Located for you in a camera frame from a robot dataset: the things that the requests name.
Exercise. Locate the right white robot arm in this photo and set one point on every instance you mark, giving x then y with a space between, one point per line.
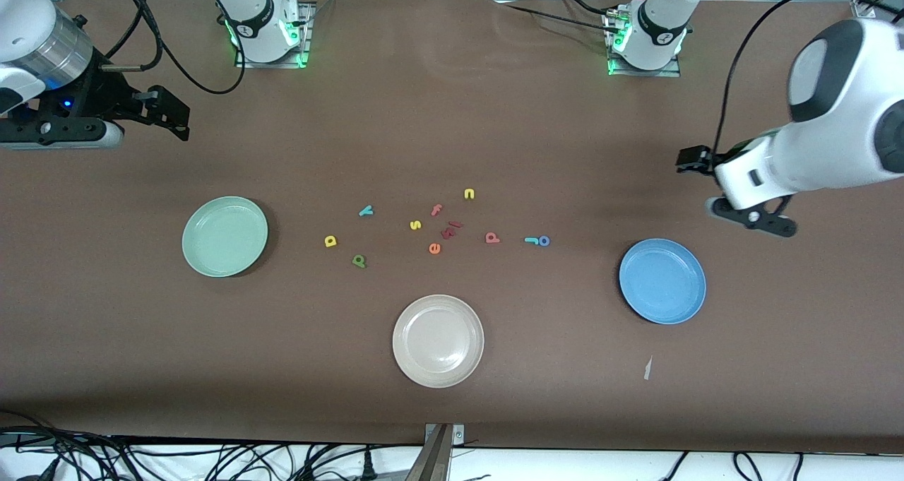
28 15

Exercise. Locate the blue plate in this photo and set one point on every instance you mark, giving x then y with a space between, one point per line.
662 281

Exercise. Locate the beige plate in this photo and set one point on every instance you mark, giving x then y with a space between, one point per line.
438 340

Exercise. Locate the white tape scrap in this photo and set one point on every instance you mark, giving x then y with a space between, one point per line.
647 370

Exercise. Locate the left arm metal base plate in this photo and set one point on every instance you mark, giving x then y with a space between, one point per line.
650 73

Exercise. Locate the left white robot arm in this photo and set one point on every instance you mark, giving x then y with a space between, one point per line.
847 114

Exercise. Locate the brown table cover sheet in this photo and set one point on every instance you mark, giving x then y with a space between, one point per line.
494 114

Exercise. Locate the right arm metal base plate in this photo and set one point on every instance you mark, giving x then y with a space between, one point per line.
305 36

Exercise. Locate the aluminium profile beam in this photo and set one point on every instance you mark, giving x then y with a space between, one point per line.
432 460

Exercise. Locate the black power plug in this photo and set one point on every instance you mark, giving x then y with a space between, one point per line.
367 467

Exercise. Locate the green plate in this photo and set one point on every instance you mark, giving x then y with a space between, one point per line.
224 236

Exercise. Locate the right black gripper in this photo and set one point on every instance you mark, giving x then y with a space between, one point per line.
101 98

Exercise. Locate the small metal bracket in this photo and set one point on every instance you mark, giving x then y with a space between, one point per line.
459 435

